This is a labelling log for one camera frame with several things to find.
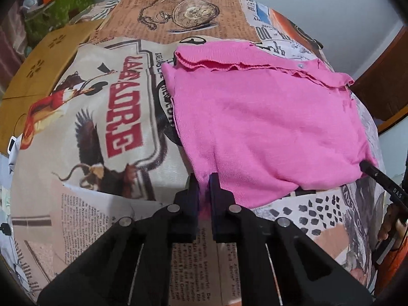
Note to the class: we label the wooden lap table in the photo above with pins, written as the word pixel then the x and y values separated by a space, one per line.
pixel 47 57

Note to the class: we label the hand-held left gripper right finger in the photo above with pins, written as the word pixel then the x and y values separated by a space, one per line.
pixel 214 191

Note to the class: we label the newspaper print bedsheet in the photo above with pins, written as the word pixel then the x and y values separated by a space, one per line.
pixel 95 102

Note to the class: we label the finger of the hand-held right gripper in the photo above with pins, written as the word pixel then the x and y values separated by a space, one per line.
pixel 382 181

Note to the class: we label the green leaf print storage box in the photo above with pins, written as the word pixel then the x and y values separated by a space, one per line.
pixel 60 12

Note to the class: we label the pile of white papers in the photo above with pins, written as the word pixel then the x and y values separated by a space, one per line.
pixel 8 197

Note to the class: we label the pink knit cardigan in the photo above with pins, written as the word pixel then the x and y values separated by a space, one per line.
pixel 255 118

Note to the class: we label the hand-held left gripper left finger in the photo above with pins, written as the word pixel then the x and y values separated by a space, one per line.
pixel 194 191

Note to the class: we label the person's right hand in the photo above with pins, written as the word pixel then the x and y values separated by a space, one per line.
pixel 389 223

